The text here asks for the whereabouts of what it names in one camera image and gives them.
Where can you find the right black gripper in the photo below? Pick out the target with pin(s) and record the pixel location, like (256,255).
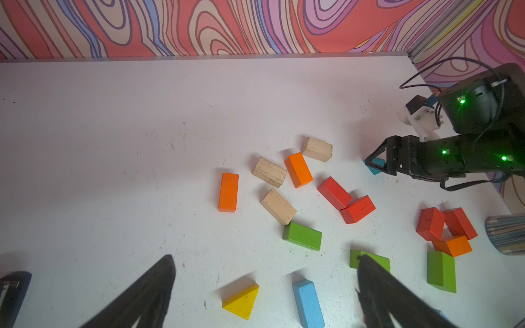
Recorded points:
(399,155)

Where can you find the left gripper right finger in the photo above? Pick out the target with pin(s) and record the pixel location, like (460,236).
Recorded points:
(384,299)

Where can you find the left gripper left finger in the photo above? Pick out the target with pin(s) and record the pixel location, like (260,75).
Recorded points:
(145,303)

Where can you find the natural wood block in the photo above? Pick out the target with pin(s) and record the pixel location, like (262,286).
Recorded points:
(270,172)
(316,149)
(279,207)

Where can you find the red block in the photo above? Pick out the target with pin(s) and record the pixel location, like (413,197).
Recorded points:
(357,210)
(336,195)
(459,224)
(431,224)

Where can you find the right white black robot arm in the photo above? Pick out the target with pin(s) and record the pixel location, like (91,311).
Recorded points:
(475,126)

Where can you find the green block middle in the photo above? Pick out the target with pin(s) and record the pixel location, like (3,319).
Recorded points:
(355,255)

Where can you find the green block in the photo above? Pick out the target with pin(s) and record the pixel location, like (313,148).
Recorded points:
(441,272)
(355,255)
(303,236)

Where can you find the green block right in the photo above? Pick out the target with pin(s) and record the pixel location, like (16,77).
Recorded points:
(441,272)

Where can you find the light blue long block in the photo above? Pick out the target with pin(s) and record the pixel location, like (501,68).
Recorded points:
(308,305)

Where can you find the orange block upright centre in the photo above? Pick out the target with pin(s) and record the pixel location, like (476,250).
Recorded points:
(298,170)

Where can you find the green block upper centre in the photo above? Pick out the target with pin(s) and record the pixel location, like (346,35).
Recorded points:
(303,236)

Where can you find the yellow triangle block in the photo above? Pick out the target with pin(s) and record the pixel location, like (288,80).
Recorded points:
(242,303)

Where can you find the orange block right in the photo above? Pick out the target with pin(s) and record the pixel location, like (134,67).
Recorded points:
(454,246)

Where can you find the orange block far left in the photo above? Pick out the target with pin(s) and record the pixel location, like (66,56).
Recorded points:
(229,193)

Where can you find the cup of pencils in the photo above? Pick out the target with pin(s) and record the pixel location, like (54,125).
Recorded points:
(506,233)

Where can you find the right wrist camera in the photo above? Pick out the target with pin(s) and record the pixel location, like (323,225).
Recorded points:
(421,113)

